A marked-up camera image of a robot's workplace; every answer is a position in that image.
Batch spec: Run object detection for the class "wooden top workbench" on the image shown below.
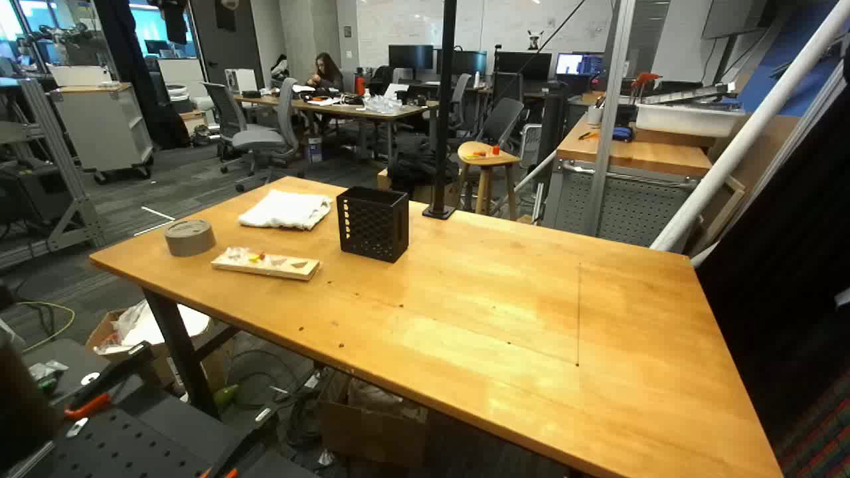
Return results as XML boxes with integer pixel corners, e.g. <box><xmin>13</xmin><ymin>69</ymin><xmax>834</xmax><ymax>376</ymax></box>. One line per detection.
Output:
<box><xmin>542</xmin><ymin>114</ymin><xmax>713</xmax><ymax>250</ymax></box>

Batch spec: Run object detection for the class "small black mesh basket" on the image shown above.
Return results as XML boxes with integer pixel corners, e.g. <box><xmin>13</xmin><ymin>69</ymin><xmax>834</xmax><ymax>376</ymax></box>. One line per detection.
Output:
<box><xmin>335</xmin><ymin>184</ymin><xmax>412</xmax><ymax>267</ymax></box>

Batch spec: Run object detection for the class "grey office chair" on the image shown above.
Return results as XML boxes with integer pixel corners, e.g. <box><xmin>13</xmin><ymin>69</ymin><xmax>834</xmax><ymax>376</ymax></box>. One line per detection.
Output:
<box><xmin>203</xmin><ymin>77</ymin><xmax>302</xmax><ymax>194</ymax></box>

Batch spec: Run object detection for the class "grey tape roll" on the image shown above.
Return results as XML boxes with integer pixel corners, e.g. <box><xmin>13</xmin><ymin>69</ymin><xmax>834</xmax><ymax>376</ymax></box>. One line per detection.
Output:
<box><xmin>162</xmin><ymin>218</ymin><xmax>217</xmax><ymax>260</ymax></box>

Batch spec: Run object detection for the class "dark computer monitor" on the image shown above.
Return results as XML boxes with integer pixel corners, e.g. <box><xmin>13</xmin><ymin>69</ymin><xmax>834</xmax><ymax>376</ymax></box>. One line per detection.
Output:
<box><xmin>384</xmin><ymin>44</ymin><xmax>437</xmax><ymax>74</ymax></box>
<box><xmin>491</xmin><ymin>48</ymin><xmax>555</xmax><ymax>88</ymax></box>

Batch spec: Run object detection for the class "round wooden stool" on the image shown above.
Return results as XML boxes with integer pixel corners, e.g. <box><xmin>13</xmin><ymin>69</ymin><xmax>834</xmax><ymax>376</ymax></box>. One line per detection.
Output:
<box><xmin>453</xmin><ymin>139</ymin><xmax>522</xmax><ymax>222</ymax></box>

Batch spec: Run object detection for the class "small cardboard box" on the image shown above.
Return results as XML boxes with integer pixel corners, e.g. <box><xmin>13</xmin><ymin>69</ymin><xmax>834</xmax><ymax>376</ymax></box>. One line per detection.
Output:
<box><xmin>316</xmin><ymin>388</ymin><xmax>433</xmax><ymax>473</ymax></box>

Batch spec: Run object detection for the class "white tray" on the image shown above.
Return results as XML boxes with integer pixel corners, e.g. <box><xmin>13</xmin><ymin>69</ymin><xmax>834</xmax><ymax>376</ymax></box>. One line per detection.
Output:
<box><xmin>632</xmin><ymin>99</ymin><xmax>750</xmax><ymax>141</ymax></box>

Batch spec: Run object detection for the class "white slanted pole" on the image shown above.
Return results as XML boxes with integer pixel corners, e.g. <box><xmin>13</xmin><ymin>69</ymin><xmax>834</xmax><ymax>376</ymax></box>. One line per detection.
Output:
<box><xmin>647</xmin><ymin>0</ymin><xmax>850</xmax><ymax>255</ymax></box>

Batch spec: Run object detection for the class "lit blue screen monitor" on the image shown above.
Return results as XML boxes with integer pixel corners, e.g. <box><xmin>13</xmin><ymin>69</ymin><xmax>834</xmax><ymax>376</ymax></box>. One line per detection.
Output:
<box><xmin>551</xmin><ymin>50</ymin><xmax>607</xmax><ymax>80</ymax></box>

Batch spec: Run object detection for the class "grey metal shelf rack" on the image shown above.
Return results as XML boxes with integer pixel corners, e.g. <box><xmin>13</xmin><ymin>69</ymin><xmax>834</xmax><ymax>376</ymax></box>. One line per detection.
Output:
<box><xmin>0</xmin><ymin>74</ymin><xmax>108</xmax><ymax>275</ymax></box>

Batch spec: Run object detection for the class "black perforated plate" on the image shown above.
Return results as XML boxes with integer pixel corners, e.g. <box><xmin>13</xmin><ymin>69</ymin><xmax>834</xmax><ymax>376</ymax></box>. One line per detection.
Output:
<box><xmin>24</xmin><ymin>388</ymin><xmax>268</xmax><ymax>478</ymax></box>

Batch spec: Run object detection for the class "long wooden office desk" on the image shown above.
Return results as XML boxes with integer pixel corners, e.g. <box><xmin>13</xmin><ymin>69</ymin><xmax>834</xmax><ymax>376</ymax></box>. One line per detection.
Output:
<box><xmin>238</xmin><ymin>90</ymin><xmax>441</xmax><ymax>163</ymax></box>

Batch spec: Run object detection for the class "seated person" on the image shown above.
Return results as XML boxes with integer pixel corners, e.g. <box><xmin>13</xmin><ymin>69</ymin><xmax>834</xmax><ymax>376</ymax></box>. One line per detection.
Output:
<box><xmin>305</xmin><ymin>50</ymin><xmax>347</xmax><ymax>94</ymax></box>

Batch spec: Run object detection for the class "black vertical pole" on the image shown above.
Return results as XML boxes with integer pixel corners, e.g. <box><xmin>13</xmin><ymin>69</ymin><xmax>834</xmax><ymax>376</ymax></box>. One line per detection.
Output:
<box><xmin>421</xmin><ymin>0</ymin><xmax>458</xmax><ymax>223</ymax></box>

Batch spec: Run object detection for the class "silver vertical pole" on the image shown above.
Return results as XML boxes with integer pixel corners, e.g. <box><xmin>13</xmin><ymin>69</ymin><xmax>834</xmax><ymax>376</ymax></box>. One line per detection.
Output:
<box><xmin>584</xmin><ymin>0</ymin><xmax>638</xmax><ymax>238</ymax></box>

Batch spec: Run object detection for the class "black table frame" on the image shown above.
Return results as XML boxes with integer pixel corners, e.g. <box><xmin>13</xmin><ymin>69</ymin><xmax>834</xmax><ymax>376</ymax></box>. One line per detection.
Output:
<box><xmin>139</xmin><ymin>291</ymin><xmax>223</xmax><ymax>421</ymax></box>

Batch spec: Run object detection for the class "cardboard box with white bag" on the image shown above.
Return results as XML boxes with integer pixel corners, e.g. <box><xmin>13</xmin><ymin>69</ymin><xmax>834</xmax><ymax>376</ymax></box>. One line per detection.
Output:
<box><xmin>85</xmin><ymin>300</ymin><xmax>215</xmax><ymax>362</ymax></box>

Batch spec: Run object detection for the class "orange handled tool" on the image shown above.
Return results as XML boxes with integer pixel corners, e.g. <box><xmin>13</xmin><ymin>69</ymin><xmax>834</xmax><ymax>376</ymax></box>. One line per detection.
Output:
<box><xmin>61</xmin><ymin>392</ymin><xmax>117</xmax><ymax>423</ymax></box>

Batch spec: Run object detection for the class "white towel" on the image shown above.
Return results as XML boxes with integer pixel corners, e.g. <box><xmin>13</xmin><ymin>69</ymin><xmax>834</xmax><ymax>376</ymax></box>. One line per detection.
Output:
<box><xmin>236</xmin><ymin>188</ymin><xmax>335</xmax><ymax>235</ymax></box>

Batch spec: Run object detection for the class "white cabinet cart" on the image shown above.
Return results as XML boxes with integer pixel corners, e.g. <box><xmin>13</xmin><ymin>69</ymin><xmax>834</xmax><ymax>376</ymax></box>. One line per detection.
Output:
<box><xmin>48</xmin><ymin>82</ymin><xmax>157</xmax><ymax>187</ymax></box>

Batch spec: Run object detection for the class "black office chair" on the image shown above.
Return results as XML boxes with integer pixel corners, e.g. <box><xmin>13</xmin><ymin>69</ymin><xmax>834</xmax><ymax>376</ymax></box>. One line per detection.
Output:
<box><xmin>474</xmin><ymin>94</ymin><xmax>525</xmax><ymax>155</ymax></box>

